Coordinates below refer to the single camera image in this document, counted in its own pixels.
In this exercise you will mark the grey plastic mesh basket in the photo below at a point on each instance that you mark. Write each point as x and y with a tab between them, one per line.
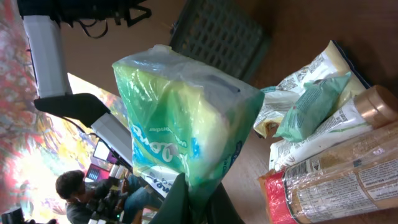
219	33

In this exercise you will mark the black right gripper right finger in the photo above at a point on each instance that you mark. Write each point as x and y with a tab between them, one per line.
220	209

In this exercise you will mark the orange spaghetti packet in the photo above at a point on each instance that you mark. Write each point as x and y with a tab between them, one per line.
355	177

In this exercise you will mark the teal plastic packet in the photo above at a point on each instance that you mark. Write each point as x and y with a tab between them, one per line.
307	113

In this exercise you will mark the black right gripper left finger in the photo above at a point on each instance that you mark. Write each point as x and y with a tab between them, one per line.
175	208

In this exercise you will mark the white tube with gold cap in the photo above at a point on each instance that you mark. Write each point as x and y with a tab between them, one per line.
372	109

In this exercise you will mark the green white tissue pack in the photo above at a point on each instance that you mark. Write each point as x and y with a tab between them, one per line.
185	117

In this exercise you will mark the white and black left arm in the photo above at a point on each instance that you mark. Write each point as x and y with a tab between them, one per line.
41	20

